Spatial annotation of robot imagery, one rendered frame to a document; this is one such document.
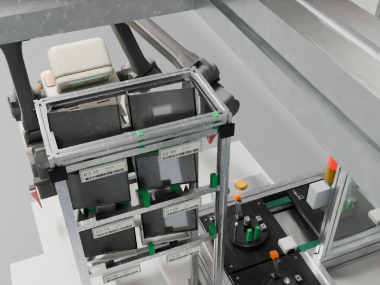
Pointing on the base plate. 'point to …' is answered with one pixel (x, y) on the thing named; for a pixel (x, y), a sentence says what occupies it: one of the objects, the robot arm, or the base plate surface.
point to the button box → (254, 182)
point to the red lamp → (332, 163)
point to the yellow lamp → (329, 175)
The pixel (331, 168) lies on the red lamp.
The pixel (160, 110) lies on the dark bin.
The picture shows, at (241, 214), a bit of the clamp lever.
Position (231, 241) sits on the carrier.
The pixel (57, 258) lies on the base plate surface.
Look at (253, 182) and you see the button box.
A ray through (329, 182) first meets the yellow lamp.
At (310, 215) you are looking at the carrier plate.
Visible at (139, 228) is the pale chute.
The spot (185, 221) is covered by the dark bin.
